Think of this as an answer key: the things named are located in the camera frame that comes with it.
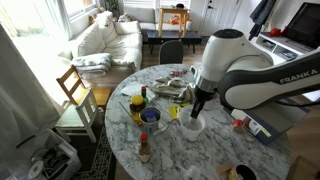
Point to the white sofa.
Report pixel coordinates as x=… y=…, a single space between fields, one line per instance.
x=122 y=40

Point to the red-capped green bottle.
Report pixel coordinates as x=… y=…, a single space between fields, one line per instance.
x=144 y=94

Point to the wooden stool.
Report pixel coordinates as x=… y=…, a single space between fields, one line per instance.
x=178 y=14

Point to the red wrapper pieces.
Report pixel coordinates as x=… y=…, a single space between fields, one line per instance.
x=178 y=73

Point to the white label bottle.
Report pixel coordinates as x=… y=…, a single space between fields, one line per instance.
x=254 y=127

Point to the wooden chair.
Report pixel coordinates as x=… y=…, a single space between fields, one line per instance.
x=75 y=90

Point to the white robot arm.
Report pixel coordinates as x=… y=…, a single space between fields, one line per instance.
x=245 y=77

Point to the white small chair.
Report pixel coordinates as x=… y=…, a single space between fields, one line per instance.
x=79 y=117

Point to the hanging dark jacket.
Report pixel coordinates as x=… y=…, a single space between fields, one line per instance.
x=259 y=16

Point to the silver metal cup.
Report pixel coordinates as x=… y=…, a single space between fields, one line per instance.
x=150 y=127

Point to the white storage bin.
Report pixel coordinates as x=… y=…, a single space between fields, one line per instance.
x=44 y=156

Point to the small blue-capped white bottle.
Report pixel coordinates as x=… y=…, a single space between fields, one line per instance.
x=150 y=116

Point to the white tv cabinet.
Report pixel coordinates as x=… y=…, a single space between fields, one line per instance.
x=283 y=49

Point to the yellow-lidded brown jar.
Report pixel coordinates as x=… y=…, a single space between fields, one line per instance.
x=136 y=106

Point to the red small item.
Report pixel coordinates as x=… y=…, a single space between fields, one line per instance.
x=238 y=124

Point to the red-capped hot sauce bottle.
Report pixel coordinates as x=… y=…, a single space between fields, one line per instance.
x=144 y=150

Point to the black coffee table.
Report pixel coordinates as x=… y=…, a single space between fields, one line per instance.
x=190 y=39

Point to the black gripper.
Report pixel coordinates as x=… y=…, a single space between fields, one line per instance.
x=201 y=97

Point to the dark grey chair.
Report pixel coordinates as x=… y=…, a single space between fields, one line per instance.
x=171 y=52

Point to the crumpled striped cloth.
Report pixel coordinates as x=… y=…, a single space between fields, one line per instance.
x=176 y=89

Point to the folded grey blanket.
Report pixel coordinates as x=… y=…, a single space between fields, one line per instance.
x=93 y=63

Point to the translucent white plastic cup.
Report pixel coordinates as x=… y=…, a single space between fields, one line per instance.
x=190 y=127

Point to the navy blue cardboard box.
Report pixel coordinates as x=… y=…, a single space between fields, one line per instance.
x=275 y=119

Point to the white paper sheet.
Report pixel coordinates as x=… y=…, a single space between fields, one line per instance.
x=132 y=89

